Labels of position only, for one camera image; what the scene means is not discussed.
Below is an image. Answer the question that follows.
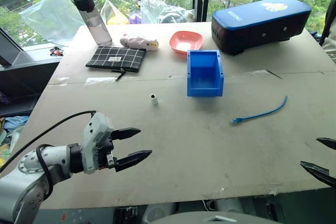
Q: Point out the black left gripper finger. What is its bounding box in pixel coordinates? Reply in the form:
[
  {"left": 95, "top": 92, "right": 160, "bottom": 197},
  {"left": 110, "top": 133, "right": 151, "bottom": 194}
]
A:
[
  {"left": 114, "top": 150, "right": 153, "bottom": 173},
  {"left": 112, "top": 127, "right": 142, "bottom": 142}
]

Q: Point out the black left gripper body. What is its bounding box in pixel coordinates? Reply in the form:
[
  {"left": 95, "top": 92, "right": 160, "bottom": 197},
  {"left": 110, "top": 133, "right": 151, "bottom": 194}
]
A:
[{"left": 96, "top": 129, "right": 119, "bottom": 170}]

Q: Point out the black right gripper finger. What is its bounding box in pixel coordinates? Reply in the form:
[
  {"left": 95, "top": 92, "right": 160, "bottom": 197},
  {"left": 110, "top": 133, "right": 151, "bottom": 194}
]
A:
[
  {"left": 316, "top": 137, "right": 336, "bottom": 151},
  {"left": 300, "top": 161, "right": 336, "bottom": 188}
]

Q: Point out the black grid pattern pouch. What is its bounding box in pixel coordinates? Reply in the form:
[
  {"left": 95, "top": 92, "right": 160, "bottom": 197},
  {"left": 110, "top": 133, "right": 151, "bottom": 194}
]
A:
[{"left": 85, "top": 46, "right": 147, "bottom": 82}]

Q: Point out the pink plush toy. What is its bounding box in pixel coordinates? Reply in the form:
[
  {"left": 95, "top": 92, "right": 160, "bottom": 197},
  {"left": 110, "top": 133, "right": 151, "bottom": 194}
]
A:
[{"left": 119, "top": 34, "right": 159, "bottom": 52}]

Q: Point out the blue plastic storage bin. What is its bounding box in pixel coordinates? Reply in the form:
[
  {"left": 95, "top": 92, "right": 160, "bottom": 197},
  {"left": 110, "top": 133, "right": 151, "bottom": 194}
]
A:
[{"left": 186, "top": 49, "right": 224, "bottom": 98}]

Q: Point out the small red and black toy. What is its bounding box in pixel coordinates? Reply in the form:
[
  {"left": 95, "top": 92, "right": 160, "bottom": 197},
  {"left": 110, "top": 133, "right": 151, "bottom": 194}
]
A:
[{"left": 48, "top": 46, "right": 64, "bottom": 57}]

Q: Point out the pink plastic bowl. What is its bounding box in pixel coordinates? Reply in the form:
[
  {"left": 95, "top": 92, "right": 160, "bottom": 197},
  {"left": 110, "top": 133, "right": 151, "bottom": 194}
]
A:
[{"left": 169, "top": 30, "right": 204, "bottom": 55}]

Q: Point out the dark side cabinet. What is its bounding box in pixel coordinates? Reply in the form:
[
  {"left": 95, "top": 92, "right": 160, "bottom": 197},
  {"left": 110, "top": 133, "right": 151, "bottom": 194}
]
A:
[{"left": 0, "top": 28, "right": 64, "bottom": 117}]

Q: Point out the clear water bottle black lid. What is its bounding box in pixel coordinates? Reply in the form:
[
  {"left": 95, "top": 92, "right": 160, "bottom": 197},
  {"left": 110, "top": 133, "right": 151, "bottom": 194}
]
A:
[{"left": 71, "top": 0, "right": 113, "bottom": 47}]

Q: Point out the clear bag with yellow item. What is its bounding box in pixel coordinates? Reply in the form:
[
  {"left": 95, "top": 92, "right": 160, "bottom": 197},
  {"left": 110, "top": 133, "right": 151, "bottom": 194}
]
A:
[{"left": 100, "top": 0, "right": 130, "bottom": 25}]

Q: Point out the black chair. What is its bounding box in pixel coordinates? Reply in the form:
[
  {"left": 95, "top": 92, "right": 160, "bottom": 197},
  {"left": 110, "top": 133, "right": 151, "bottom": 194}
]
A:
[{"left": 312, "top": 0, "right": 336, "bottom": 48}]

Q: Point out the clear plastic bag with clutter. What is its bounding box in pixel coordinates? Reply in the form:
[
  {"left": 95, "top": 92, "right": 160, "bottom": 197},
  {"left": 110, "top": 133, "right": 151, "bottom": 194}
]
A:
[{"left": 135, "top": 0, "right": 195, "bottom": 24}]

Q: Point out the blue and black boxing pad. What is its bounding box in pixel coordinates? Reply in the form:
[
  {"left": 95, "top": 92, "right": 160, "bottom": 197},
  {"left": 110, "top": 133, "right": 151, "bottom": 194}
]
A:
[{"left": 211, "top": 0, "right": 312, "bottom": 56}]

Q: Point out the light blue plastic bag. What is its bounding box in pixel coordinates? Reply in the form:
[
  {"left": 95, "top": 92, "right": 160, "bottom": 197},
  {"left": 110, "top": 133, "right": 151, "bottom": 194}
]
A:
[{"left": 19, "top": 0, "right": 87, "bottom": 48}]

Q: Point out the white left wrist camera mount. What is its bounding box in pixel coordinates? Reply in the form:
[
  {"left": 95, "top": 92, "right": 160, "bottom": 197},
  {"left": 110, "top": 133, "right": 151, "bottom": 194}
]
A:
[{"left": 81, "top": 112, "right": 114, "bottom": 175}]

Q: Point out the blue Ethernet cable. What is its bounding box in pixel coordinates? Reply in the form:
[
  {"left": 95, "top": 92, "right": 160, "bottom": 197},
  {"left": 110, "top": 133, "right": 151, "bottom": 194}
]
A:
[{"left": 230, "top": 95, "right": 288, "bottom": 125}]

